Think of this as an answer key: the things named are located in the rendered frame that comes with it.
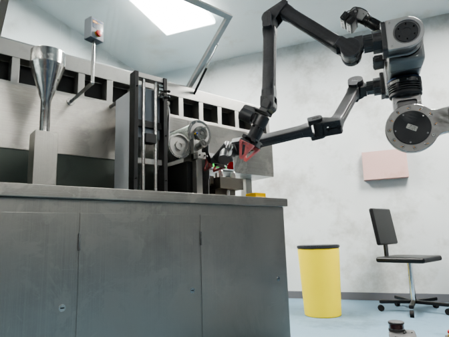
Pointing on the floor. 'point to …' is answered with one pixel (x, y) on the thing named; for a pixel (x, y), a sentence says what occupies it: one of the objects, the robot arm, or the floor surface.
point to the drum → (321, 279)
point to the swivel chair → (382, 237)
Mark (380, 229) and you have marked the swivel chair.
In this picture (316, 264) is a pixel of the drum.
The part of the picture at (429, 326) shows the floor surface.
